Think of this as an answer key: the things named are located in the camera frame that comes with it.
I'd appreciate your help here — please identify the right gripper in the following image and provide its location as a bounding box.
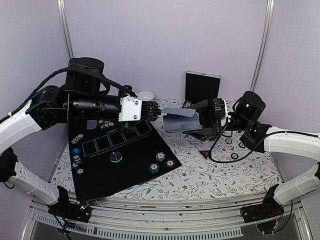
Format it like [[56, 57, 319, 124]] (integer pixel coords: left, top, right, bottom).
[[180, 98, 251, 141]]

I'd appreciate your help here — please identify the green chip stack top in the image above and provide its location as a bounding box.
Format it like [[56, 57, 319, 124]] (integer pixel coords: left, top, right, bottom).
[[97, 120, 115, 130]]

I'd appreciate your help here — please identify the dealt card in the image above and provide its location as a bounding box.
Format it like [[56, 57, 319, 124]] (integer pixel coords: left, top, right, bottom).
[[86, 120, 97, 130]]

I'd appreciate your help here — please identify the blue playing card deck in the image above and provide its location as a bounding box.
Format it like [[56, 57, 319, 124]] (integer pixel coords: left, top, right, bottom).
[[162, 107, 202, 132]]

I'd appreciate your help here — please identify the green poker chip stack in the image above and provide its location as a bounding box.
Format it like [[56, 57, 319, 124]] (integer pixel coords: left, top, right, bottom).
[[238, 142, 245, 149]]

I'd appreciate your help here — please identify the red poker chip stack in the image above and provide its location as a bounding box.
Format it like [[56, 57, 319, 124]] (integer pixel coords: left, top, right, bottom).
[[231, 153, 239, 160]]

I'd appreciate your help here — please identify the blue round button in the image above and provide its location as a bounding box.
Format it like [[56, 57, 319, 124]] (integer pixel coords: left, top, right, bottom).
[[71, 147, 81, 155]]

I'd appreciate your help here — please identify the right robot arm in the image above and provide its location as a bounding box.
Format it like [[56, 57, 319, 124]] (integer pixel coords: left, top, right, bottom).
[[183, 91, 320, 218]]

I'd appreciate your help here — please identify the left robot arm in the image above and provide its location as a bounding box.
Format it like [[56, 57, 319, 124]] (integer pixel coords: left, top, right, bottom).
[[0, 57, 143, 217]]

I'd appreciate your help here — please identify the aluminium poker case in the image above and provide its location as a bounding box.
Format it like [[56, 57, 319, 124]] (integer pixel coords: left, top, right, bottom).
[[183, 70, 222, 108]]

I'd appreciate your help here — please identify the black triangular token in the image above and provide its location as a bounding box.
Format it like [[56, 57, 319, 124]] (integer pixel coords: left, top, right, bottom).
[[198, 150, 209, 159]]

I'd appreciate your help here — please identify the white ceramic bowl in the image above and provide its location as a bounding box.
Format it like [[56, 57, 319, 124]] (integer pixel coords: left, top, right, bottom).
[[137, 91, 155, 101]]

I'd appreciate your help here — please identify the clear dealer puck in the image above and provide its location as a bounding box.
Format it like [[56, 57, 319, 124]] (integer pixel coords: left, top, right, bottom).
[[109, 151, 123, 163]]

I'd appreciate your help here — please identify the black poker mat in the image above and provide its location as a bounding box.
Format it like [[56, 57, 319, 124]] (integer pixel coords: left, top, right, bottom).
[[68, 120, 182, 201]]

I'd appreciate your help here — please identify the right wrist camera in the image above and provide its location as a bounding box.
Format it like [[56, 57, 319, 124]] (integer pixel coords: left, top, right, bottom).
[[212, 98, 229, 127]]

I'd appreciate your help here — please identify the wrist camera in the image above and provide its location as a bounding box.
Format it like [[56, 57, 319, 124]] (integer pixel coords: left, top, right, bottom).
[[118, 97, 162, 123], [212, 98, 229, 127]]

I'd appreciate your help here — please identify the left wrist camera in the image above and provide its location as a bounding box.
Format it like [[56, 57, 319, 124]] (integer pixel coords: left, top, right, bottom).
[[118, 97, 162, 123]]

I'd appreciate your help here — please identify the aluminium front rail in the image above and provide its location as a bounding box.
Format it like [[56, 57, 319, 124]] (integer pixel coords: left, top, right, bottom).
[[22, 192, 308, 240]]

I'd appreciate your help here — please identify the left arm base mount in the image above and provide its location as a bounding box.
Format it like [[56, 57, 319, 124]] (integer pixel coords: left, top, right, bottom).
[[48, 198, 92, 223]]

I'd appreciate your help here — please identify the left aluminium frame post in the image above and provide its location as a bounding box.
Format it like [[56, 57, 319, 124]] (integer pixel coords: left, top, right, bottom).
[[56, 0, 74, 59]]

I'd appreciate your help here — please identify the aluminium frame post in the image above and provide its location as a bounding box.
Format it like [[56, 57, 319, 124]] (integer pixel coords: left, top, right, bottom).
[[249, 0, 275, 92], [56, 0, 74, 59]]

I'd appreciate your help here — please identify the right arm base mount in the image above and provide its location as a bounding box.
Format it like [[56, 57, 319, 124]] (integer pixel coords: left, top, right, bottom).
[[240, 203, 285, 235]]

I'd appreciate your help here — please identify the right aluminium frame post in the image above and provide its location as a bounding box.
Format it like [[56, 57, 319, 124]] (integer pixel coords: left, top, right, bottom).
[[249, 0, 275, 92]]

